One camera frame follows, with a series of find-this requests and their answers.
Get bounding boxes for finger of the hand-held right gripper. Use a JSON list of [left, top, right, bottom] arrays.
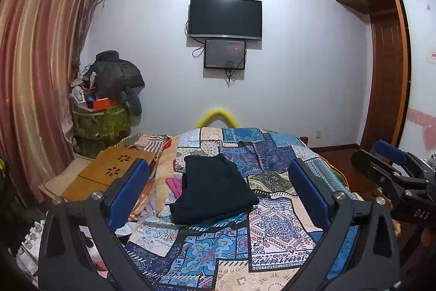
[[351, 149, 411, 187], [372, 140, 428, 177]]

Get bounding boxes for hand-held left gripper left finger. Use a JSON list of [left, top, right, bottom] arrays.
[[37, 158, 151, 291]]

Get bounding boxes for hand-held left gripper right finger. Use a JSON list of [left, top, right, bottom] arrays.
[[288, 158, 401, 291]]

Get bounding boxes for dark teal pants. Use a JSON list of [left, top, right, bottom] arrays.
[[169, 155, 260, 226]]

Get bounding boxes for wooden lap desk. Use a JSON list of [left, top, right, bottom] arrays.
[[63, 146, 163, 203]]

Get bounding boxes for orange striped quilt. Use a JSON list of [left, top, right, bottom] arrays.
[[119, 133, 179, 224]]

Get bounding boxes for pink cloth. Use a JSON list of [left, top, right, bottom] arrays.
[[166, 177, 184, 199]]

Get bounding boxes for blue patchwork blanket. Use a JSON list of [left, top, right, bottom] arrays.
[[124, 127, 362, 291]]

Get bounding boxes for green storage bag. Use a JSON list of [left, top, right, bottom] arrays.
[[71, 101, 132, 157]]

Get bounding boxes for brown wooden door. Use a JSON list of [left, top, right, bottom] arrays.
[[360, 0, 409, 156]]

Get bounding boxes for white wardrobe door pink hearts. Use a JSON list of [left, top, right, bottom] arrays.
[[397, 0, 436, 163]]

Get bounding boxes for orange box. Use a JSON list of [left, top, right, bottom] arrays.
[[92, 98, 120, 111]]

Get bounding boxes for yellow bed headboard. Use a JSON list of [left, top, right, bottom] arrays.
[[196, 109, 241, 130]]

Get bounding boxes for dark clothes pile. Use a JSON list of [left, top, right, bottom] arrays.
[[83, 50, 146, 115]]

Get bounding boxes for striped pink curtain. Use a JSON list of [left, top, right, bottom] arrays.
[[0, 0, 107, 207]]

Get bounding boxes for small black monitor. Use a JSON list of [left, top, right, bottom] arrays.
[[204, 39, 247, 71]]

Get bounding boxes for black monitor cable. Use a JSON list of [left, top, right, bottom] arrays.
[[224, 61, 239, 88]]

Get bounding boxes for black wall television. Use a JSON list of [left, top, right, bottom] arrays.
[[189, 0, 263, 41]]

